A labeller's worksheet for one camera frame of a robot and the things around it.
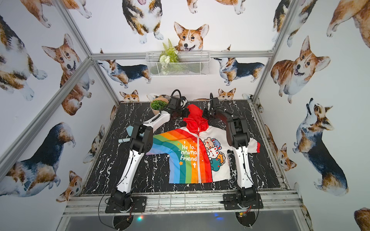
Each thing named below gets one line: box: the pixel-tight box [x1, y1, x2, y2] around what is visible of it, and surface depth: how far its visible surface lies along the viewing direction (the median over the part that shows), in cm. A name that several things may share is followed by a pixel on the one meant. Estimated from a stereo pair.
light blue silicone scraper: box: [126, 125, 134, 137], surface depth 108 cm
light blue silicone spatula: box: [118, 138, 131, 143], surface depth 99 cm
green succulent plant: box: [151, 100, 168, 111], surface depth 105 cm
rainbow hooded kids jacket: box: [146, 103, 261, 184], surface depth 92 cm
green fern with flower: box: [158, 38, 180, 75], surface depth 86 cm
